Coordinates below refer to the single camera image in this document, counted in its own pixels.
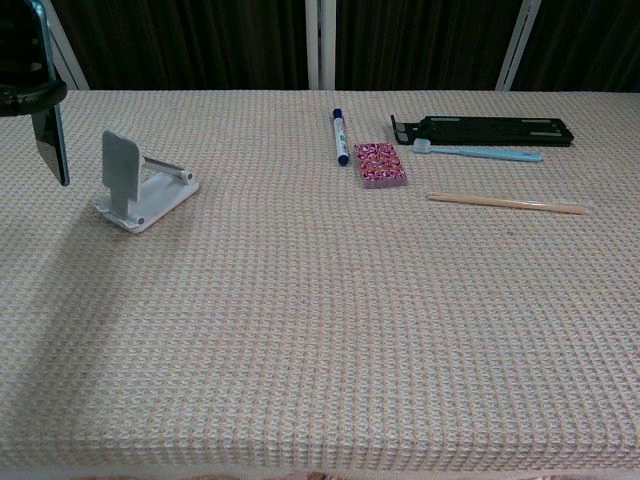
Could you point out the left black grey robot hand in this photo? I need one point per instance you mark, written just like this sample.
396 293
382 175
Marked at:
30 99

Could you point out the black smartphone with teal edge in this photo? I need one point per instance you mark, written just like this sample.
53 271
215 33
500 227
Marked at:
50 145

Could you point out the white folding phone stand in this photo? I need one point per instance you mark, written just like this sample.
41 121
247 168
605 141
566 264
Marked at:
155 197

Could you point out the black folded laptop stand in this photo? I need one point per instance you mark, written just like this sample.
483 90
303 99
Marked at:
490 131

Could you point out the black curtain panel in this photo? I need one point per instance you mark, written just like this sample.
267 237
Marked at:
590 40
175 40
425 40

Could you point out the white marker with blue cap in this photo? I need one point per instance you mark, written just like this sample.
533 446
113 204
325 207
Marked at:
340 137

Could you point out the beige woven tablecloth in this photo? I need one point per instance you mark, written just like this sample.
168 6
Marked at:
300 300

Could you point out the red patterned card deck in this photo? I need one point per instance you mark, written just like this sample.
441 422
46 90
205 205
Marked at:
380 165

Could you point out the light blue toothbrush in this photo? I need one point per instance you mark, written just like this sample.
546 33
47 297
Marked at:
475 151

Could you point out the wrapped wooden chopsticks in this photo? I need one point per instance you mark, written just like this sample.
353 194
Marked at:
500 202

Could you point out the white frame post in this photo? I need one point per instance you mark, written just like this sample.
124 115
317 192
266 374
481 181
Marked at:
512 42
312 45
72 67

